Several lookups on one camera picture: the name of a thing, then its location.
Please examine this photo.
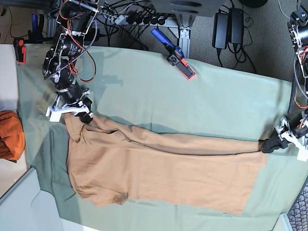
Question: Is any grey overhead camera mount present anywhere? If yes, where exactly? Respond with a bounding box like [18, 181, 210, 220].
[150, 0, 225, 17]

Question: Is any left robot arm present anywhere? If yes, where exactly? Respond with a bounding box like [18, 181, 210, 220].
[261, 0, 308, 162]

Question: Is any orange folded garment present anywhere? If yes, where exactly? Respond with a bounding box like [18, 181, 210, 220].
[0, 111, 25, 163]

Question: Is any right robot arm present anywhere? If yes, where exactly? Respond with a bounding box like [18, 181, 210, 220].
[42, 0, 99, 124]

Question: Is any tan T-shirt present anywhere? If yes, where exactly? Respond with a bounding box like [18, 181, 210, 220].
[64, 114, 268, 215]

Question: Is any black power adapter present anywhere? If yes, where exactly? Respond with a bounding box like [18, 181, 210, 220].
[212, 12, 228, 49]
[228, 8, 244, 45]

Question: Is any white plastic bin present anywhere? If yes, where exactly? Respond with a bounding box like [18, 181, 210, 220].
[0, 167, 66, 231]

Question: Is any blue clamp at table corner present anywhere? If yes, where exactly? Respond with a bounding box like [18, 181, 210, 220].
[13, 14, 54, 64]

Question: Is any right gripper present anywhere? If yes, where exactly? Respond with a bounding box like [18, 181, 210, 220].
[51, 80, 93, 124]

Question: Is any aluminium frame post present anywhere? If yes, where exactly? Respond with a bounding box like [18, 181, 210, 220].
[168, 13, 196, 58]

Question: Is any blue clamp at table middle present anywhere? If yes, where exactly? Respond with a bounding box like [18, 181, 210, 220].
[151, 28, 196, 80]

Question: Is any black power adapter far right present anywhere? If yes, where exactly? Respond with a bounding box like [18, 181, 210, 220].
[228, 8, 244, 45]

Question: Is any green table cloth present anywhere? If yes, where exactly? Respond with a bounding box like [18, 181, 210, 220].
[16, 44, 308, 231]

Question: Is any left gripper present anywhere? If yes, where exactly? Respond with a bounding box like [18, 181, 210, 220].
[261, 113, 308, 153]

